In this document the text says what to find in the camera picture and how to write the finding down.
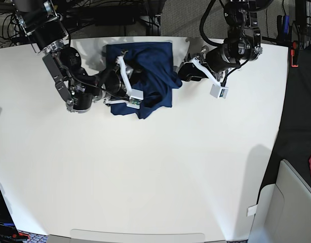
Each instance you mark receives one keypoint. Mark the blue long-sleeve shirt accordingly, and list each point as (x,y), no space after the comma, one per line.
(158,77)

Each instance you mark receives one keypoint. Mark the black box with label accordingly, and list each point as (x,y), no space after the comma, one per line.
(7,233)

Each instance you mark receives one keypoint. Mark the blue handled tool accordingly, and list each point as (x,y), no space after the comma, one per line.
(282,28)

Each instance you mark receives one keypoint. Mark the cardboard box edge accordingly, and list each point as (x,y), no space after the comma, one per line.
(58,239)

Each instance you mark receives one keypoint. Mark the black power supply box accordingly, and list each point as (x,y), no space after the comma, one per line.
(116,18)

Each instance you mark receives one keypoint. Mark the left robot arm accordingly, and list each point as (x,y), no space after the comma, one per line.
(243,44)

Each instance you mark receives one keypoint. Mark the beige plastic bin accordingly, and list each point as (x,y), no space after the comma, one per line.
(283,212)

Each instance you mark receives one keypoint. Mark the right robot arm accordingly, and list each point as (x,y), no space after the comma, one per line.
(40,23)

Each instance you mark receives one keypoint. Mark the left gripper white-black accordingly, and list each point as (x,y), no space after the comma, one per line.
(213,65)

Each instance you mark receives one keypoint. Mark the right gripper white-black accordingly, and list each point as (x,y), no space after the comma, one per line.
(117,83)

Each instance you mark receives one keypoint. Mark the red clamp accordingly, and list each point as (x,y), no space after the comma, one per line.
(295,53)

